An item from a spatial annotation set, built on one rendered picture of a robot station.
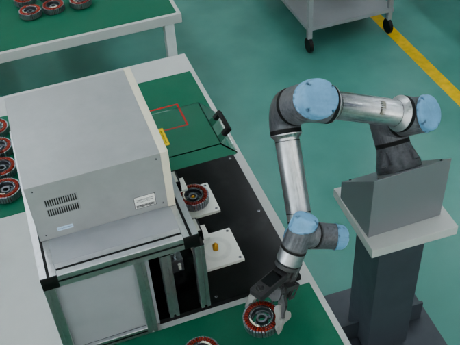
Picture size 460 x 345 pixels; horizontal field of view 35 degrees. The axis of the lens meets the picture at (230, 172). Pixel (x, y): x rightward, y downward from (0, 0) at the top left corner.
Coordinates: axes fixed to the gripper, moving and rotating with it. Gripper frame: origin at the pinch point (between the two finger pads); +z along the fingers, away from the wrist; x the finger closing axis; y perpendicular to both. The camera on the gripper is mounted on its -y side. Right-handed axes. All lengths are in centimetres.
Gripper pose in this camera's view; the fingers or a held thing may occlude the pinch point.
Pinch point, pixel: (260, 320)
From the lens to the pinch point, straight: 217.4
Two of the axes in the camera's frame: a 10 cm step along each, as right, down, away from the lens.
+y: 6.6, -0.6, 7.5
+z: -3.1, 8.8, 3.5
